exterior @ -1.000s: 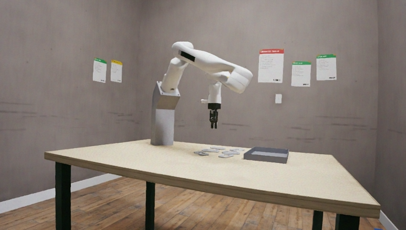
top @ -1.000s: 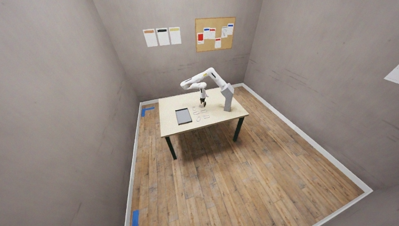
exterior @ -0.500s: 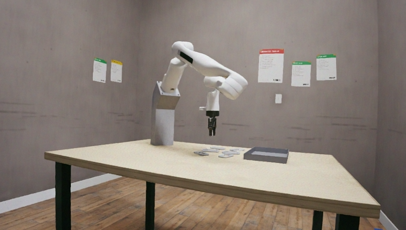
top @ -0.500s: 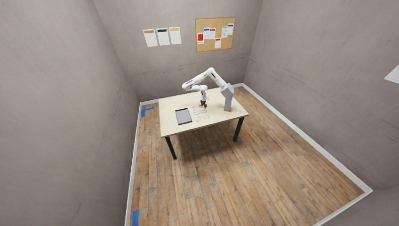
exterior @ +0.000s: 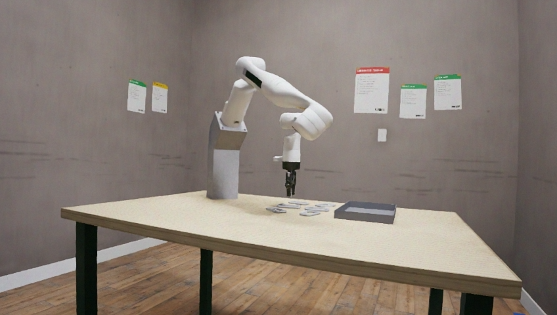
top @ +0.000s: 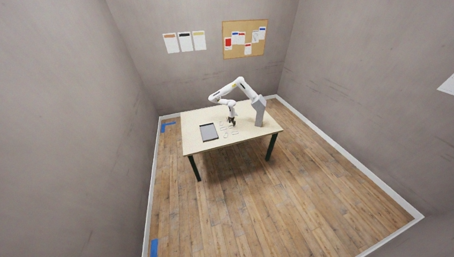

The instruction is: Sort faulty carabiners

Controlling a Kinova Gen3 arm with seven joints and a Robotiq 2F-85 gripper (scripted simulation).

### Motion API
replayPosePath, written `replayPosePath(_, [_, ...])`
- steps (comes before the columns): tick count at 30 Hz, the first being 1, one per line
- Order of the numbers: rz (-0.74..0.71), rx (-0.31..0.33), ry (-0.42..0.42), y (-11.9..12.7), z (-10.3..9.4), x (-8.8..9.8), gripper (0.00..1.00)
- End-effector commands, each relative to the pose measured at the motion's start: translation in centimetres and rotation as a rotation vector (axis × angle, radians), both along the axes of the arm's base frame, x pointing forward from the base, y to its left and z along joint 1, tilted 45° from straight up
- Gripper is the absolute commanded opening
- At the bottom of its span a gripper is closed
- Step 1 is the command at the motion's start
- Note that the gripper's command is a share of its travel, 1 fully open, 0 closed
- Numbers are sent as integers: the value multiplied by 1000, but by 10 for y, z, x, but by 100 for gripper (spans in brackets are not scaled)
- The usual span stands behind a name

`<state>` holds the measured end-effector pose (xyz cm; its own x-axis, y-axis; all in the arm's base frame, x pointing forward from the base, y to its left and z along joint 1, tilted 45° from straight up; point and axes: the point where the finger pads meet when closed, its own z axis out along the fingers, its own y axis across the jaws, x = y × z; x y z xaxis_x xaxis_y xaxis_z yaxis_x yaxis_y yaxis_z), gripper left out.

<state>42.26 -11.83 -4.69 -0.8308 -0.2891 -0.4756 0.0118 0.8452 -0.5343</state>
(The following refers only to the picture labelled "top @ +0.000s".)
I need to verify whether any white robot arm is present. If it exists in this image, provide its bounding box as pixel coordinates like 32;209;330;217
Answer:
208;78;259;118

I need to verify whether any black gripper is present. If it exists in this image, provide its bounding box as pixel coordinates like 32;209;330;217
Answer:
228;116;236;127

